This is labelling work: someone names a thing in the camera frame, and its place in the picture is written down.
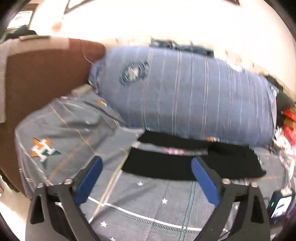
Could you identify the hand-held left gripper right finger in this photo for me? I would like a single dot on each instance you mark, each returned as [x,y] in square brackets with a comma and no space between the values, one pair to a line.
[205,183]

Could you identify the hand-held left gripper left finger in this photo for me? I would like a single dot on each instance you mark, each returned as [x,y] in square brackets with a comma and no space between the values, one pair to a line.
[89,183]

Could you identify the black pants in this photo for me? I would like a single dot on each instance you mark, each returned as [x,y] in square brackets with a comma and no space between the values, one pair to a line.
[161,165]

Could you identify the grey star-print bedsheet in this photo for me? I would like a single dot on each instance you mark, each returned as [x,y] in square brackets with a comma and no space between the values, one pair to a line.
[143,204]

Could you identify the pile of red and white packets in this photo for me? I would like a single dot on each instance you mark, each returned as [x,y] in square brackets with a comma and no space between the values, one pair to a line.
[288,139]

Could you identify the blue plaid pillow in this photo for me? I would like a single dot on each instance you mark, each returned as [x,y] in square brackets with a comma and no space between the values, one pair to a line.
[185,92]

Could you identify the beige power strip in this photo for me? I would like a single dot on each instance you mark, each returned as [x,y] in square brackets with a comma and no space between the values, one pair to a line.
[81,89]

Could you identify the black bag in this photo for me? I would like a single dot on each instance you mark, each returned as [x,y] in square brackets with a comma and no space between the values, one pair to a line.
[283,98]

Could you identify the brown headboard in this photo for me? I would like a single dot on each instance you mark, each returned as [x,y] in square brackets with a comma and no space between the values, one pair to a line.
[41,76]

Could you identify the dark folded cloth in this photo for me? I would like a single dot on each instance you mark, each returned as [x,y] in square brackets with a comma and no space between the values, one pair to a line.
[185,47]

